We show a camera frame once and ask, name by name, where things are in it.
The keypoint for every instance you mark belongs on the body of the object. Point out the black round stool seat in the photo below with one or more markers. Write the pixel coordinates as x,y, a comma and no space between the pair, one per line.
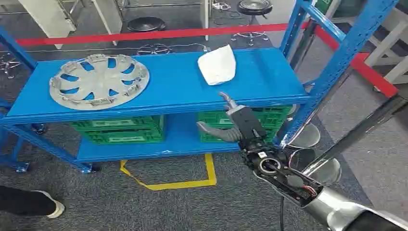
146,25

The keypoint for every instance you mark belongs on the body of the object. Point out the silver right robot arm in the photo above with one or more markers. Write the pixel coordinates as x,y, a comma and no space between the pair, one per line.
287,178

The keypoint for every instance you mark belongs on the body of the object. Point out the black stool with chrome base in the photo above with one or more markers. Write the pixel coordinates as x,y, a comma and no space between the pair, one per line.
255,6

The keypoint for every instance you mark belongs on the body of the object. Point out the silver wheel hubcap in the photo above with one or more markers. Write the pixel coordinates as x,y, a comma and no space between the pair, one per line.
95,81

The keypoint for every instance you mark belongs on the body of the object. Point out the green plastic crate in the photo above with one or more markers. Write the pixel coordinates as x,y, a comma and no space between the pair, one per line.
121,130
213,118

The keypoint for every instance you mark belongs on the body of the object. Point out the red barrier tape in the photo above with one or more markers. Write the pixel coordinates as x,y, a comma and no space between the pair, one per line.
127,35

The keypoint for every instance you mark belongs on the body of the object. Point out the dark barrier post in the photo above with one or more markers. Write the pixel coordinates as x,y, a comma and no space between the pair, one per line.
302,44

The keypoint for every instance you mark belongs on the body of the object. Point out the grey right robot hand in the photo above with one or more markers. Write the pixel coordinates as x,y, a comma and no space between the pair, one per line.
247,122

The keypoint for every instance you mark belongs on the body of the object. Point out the white plastic cover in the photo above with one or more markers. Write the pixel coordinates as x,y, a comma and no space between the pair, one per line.
218,65

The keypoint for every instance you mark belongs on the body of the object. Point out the chrome stool base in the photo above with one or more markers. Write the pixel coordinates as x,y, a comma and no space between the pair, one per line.
8,65
154,49

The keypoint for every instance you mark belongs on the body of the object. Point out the white desk with metal bar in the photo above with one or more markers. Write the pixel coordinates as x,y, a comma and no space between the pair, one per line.
108,16

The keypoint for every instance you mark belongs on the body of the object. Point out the white power strip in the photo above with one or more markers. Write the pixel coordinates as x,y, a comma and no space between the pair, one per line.
221,5

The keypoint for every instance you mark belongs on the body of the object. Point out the person's foot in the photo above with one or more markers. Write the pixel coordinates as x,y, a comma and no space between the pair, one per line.
25,201

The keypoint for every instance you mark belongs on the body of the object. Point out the white table frame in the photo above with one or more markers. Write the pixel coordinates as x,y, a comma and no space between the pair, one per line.
392,38

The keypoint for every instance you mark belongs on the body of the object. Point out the blue metal shelf rack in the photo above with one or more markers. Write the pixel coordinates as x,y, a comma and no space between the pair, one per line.
178,79

